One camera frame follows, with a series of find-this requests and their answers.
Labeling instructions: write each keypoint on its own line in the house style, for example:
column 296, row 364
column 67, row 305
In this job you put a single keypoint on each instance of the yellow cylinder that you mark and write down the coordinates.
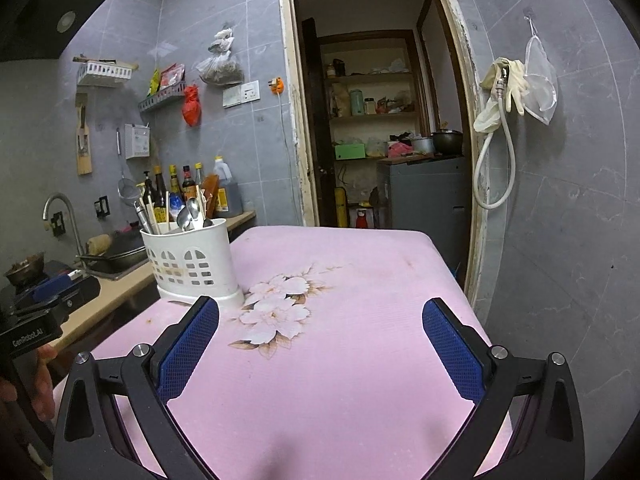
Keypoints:
column 340, row 207

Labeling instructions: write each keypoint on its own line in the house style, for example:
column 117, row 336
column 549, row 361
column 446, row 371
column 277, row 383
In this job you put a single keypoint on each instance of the tan scrubber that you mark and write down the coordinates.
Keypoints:
column 97, row 244

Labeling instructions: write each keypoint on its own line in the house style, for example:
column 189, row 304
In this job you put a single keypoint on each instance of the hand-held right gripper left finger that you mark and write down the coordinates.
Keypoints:
column 187, row 350

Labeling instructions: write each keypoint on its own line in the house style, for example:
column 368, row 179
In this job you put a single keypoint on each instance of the white wall box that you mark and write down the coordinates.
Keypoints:
column 138, row 142

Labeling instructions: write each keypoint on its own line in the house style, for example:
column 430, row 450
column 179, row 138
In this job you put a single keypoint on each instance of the white plastic utensil holder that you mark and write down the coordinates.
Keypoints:
column 200, row 255

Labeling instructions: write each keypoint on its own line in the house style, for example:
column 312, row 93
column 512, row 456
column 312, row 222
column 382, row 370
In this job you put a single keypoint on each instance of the clear bag of dried goods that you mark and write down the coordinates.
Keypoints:
column 220, row 67

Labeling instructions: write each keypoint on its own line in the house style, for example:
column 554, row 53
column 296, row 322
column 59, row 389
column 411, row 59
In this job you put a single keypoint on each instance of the grey wall shelf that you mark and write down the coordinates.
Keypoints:
column 162, row 99

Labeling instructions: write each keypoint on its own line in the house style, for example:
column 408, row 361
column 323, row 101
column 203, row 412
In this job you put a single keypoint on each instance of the cream rubber gloves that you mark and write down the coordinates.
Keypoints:
column 515, row 85

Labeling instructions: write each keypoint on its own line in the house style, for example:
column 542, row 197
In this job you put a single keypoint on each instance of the pink floral tablecloth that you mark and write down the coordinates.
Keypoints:
column 325, row 360

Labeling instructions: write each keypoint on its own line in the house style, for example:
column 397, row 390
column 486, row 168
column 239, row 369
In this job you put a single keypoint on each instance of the brown oil jug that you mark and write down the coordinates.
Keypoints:
column 230, row 190

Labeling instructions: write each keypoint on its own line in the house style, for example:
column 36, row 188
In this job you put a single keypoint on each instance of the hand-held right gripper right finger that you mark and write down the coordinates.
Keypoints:
column 452, row 350

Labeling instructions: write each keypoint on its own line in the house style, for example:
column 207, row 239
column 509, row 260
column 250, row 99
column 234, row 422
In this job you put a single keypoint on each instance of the orange plug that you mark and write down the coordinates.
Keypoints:
column 276, row 85

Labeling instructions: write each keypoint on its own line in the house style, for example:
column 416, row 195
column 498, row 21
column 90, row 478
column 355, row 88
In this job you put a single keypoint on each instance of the black range hood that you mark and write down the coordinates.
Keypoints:
column 45, row 5

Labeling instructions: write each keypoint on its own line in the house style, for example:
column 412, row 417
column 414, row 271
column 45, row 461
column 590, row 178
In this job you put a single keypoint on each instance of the metal bowl with food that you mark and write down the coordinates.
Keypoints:
column 25, row 270

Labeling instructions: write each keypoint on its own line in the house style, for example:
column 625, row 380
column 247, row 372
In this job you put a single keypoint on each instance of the metal mesh strainer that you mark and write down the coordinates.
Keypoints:
column 126, row 190

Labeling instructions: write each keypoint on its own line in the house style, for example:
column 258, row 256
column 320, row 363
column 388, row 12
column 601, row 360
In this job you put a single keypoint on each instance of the steel pot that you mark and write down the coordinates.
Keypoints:
column 422, row 146

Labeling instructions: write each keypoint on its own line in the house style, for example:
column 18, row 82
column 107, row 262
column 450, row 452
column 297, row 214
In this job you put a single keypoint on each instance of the green canister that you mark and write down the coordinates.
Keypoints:
column 356, row 102

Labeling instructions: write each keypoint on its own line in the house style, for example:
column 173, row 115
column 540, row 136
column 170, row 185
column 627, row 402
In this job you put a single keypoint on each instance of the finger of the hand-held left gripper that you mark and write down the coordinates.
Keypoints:
column 52, row 287

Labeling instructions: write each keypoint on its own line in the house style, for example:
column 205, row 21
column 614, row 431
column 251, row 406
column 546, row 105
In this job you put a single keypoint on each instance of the person's left hand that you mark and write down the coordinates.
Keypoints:
column 42, row 385

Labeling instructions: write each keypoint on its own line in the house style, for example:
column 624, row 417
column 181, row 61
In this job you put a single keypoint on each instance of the wooden storage shelf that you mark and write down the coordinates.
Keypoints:
column 375, row 116

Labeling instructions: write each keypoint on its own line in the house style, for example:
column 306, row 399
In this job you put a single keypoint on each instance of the clear yellow-capped bottle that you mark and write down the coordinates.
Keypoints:
column 199, row 172

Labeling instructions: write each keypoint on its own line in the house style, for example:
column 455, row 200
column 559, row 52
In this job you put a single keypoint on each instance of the black-capped sauce bottle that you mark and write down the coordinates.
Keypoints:
column 188, row 185

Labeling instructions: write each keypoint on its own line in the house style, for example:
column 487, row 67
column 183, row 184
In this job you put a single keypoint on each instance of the steel spoon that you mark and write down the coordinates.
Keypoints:
column 193, row 208

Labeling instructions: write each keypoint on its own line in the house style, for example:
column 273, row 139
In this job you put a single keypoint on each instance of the white mesh bag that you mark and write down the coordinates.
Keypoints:
column 542, row 85

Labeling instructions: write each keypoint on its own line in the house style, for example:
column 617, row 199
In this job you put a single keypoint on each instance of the wooden knife holder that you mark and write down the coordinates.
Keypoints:
column 84, row 145

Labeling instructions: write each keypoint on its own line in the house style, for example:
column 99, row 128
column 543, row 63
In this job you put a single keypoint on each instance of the white and blue bag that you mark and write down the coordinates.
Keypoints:
column 177, row 207

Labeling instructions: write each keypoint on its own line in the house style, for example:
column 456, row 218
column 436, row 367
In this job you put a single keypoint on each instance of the green box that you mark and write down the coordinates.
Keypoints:
column 350, row 151

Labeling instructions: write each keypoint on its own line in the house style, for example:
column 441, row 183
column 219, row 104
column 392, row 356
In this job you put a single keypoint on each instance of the grey cabinet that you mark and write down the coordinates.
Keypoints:
column 425, row 200

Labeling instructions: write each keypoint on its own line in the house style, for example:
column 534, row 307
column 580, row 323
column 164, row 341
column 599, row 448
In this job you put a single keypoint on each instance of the worn door frame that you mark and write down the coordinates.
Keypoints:
column 287, row 110

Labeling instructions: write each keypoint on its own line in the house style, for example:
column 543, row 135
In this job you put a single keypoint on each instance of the white wall basket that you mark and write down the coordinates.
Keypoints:
column 105, row 74

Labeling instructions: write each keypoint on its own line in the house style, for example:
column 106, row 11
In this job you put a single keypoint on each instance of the yellow-capped sauce bottle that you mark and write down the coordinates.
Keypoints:
column 175, row 182

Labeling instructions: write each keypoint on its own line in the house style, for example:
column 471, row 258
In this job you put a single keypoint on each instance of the red bottle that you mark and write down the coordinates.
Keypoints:
column 362, row 219

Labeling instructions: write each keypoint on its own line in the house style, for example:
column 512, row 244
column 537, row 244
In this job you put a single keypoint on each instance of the dark pump bottle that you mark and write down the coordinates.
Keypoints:
column 148, row 190

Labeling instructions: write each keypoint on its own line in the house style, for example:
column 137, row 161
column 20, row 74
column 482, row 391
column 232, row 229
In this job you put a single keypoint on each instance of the tall dark sauce bottle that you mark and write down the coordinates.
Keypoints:
column 160, row 195

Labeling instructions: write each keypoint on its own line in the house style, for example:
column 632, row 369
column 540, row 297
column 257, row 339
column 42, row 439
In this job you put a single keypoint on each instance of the dark cooking pot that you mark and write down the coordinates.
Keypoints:
column 446, row 142

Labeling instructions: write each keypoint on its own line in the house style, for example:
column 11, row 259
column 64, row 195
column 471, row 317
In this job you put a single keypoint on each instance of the steel gooseneck faucet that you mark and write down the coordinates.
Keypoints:
column 70, row 210

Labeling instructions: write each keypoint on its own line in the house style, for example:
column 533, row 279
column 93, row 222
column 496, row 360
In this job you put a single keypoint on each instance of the white wall switch panel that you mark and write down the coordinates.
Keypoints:
column 242, row 94

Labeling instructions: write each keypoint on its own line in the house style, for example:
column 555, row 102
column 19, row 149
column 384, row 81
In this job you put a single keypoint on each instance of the snack packets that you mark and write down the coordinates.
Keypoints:
column 167, row 77

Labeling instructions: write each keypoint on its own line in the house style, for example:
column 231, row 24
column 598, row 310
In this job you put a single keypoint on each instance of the beige kitchen countertop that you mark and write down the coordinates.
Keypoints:
column 130, row 285

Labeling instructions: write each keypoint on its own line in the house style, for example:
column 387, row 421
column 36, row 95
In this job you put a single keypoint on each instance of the orange spice packet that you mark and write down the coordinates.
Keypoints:
column 211, row 195

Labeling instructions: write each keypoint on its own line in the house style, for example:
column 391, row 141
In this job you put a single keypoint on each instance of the red plastic bag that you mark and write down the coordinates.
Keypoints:
column 192, row 107

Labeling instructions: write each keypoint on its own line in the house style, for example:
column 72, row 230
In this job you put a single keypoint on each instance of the black wall socket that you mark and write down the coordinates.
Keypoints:
column 102, row 207
column 58, row 224

